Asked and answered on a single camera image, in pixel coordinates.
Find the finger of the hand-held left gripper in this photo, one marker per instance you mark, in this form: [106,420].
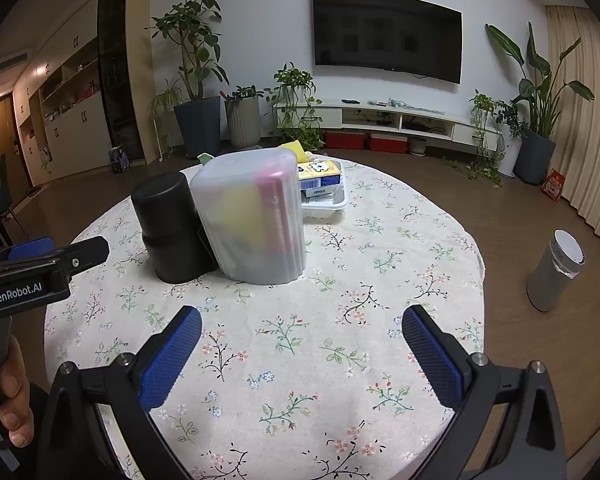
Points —
[30,249]
[82,255]

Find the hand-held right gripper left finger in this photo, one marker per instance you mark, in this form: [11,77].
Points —
[172,360]

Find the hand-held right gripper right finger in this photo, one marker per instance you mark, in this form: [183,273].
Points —
[435,355]

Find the black cylindrical container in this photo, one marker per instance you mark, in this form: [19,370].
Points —
[170,230]

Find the translucent plastic container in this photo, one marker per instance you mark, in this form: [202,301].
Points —
[215,240]

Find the green cloth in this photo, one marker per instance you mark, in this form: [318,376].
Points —
[204,158]

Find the white plastic tray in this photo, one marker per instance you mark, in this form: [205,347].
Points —
[330,203]

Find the yellow cartoon print packet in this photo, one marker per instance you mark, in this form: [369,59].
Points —
[322,172]

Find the square yellow sponge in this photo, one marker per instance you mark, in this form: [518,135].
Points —
[292,149]

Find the person's left hand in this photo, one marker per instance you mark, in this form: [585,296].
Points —
[16,400]

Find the blue toy box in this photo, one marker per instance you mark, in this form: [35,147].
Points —
[119,158]

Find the wooden door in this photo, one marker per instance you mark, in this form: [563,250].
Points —
[2,145]

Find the white pole stand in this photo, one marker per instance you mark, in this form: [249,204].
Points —
[157,140]

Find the grey cylindrical bin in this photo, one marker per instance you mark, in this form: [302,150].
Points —
[552,275]

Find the pale yellow sponge block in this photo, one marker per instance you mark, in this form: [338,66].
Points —
[237,205]

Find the thin drooping grass plant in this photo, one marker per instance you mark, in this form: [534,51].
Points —
[164,100]

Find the pink cylindrical item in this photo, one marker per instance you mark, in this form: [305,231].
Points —
[275,205]

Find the dark glass display cabinet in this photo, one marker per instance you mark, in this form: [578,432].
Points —
[117,70]

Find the red snack bag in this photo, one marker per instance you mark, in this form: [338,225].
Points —
[553,186]

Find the ribbed white plant pot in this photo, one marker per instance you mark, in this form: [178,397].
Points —
[243,125]

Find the small round pot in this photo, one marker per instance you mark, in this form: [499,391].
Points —
[417,146]

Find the tall white plant pot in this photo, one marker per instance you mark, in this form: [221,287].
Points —
[512,157]

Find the red storage box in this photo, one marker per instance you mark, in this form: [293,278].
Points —
[344,140]
[389,143]

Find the dark square plant pot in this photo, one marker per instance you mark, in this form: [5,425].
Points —
[535,157]

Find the small green potted plant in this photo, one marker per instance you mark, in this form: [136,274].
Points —
[243,92]

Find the small bushy trailing plant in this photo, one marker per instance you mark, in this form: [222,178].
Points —
[485,125]

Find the tall leafy tree plant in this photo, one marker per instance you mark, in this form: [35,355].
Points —
[195,35]

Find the white television cabinet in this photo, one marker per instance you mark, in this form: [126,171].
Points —
[330,116]

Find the trailing vine plant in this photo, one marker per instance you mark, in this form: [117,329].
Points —
[295,90]

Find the beige curtain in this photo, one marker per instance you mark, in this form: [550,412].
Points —
[590,135]

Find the large broad-leaf plant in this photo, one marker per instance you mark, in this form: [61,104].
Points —
[535,85]

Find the black television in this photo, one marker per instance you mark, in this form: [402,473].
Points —
[387,35]

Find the beige wall cabinet unit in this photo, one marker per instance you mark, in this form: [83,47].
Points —
[65,125]

